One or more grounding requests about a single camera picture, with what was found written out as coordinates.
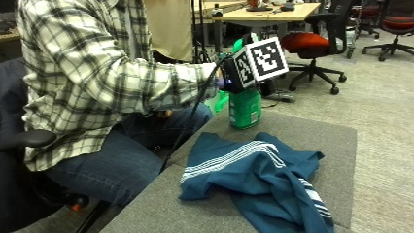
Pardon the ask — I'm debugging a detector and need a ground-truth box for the green plastic spray bottle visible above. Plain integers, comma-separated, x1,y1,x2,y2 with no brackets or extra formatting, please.
228,38,264,131

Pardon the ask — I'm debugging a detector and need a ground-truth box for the black object on floor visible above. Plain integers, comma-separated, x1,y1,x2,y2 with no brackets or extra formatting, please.
259,79,299,104

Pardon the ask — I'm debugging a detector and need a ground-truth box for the white cube with black markers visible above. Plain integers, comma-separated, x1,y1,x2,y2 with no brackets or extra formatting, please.
232,36,291,90

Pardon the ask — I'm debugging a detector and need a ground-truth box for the black stand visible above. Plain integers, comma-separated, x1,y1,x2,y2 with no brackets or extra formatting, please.
190,0,214,64

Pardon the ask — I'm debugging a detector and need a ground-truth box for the office chair with red seat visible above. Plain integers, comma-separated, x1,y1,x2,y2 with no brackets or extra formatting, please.
279,0,349,96

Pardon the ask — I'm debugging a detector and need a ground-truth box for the wooden desk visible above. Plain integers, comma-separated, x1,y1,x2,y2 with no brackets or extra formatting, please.
194,0,324,54

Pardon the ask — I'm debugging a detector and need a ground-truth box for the dark round object on desk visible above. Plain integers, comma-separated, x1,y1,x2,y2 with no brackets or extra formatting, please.
246,0,275,13

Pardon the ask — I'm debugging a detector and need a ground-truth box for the blue towel with white stripes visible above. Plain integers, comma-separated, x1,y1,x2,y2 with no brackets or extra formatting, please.
178,130,337,233

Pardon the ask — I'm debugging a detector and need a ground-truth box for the the person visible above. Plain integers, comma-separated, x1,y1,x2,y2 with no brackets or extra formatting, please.
18,0,223,208

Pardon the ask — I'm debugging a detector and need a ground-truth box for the dark office chair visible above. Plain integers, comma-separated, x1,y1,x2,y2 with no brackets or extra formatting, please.
349,0,387,41

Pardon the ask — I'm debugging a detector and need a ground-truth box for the office chair with red backrest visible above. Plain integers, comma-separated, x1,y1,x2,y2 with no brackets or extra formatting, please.
361,0,414,63

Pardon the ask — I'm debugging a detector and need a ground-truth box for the black office chair with armrest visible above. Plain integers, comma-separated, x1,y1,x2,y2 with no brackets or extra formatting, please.
0,57,115,233

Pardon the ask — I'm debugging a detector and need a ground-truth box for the black glove cable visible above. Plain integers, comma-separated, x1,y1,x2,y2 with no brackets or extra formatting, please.
160,57,231,174

